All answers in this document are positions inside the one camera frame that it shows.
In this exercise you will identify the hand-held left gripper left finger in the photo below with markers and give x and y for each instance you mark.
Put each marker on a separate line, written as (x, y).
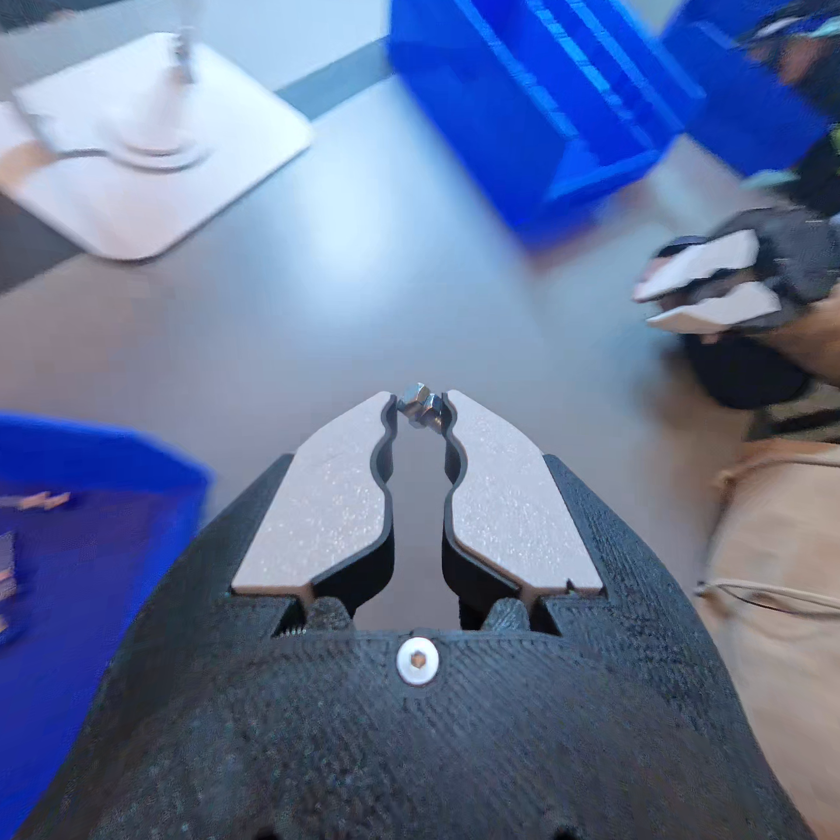
(322, 515)

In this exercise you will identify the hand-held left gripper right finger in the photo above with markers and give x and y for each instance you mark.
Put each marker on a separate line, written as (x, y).
(519, 515)

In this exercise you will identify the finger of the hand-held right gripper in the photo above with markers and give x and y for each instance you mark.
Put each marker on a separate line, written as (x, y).
(702, 263)
(722, 311)

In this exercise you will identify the blue plastic bin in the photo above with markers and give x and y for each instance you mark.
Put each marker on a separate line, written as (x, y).
(525, 118)
(748, 99)
(92, 591)

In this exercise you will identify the pile of bolts nuts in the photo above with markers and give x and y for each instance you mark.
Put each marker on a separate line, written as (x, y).
(33, 500)

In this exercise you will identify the white tablet stand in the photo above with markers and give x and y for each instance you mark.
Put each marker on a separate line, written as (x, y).
(171, 171)

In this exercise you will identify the person's right forearm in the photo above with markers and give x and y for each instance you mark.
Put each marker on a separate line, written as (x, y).
(814, 344)

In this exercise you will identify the black chair armrest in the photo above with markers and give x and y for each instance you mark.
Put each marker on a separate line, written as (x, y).
(742, 374)

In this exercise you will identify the person's beige hoodie torso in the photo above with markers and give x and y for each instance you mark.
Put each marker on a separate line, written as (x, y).
(775, 630)

